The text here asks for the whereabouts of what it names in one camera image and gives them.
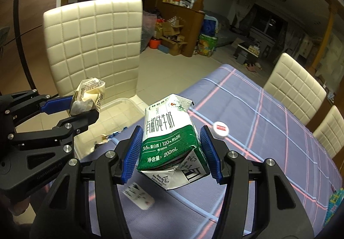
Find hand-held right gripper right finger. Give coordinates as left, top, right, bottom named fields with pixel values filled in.
left=200, top=126, right=315, bottom=239

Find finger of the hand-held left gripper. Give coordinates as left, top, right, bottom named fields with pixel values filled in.
left=0, top=89, right=74, bottom=127
left=8, top=109, right=101, bottom=155

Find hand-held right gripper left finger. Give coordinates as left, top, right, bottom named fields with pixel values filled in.
left=31, top=126, right=143, bottom=239

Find blue foil snack wrapper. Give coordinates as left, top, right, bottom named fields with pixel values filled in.
left=93, top=127, right=129, bottom=151

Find beige food wrapper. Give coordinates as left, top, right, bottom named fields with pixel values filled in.
left=70, top=78, right=106, bottom=117

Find green and white milk carton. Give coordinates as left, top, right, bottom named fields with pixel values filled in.
left=137, top=94, right=210, bottom=191

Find clear plastic storage box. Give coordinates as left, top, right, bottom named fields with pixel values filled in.
left=74, top=97, right=147, bottom=160

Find brown bottle with white cap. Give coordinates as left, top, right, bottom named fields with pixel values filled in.
left=212, top=121, right=230, bottom=139

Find white printed card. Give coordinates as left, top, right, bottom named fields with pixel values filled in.
left=122, top=183, right=155, bottom=212

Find cream quilted dining chair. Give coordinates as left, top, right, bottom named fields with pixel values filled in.
left=313, top=105, right=344, bottom=159
left=43, top=0, right=146, bottom=159
left=264, top=52, right=327, bottom=126

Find purple plaid tablecloth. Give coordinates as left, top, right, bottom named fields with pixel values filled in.
left=81, top=64, right=343, bottom=239

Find dark coffee table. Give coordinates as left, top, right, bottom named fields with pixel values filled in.
left=234, top=42, right=263, bottom=65

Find colourful printed bag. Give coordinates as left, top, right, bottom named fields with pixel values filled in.
left=198, top=33, right=218, bottom=57

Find grey plastic bag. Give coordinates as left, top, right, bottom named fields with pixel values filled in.
left=142, top=11, right=160, bottom=49

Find pile of cardboard boxes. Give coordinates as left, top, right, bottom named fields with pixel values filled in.
left=154, top=17, right=189, bottom=56

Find grey sofa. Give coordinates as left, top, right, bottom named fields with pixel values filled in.
left=215, top=17, right=243, bottom=47

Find wooden partition cabinet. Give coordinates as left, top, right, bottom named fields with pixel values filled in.
left=161, top=1, right=206, bottom=58

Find blue bag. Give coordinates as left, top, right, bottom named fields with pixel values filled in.
left=201, top=16, right=219, bottom=37

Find green beaded tissue box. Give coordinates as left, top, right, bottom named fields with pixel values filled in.
left=326, top=188, right=343, bottom=225

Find dark window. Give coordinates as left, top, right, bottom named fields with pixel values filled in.
left=250, top=4, right=285, bottom=41

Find white curtain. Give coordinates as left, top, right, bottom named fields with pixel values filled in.
left=231, top=0, right=255, bottom=33

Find row of bottles and jars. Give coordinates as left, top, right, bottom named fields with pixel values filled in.
left=162, top=0, right=195, bottom=9

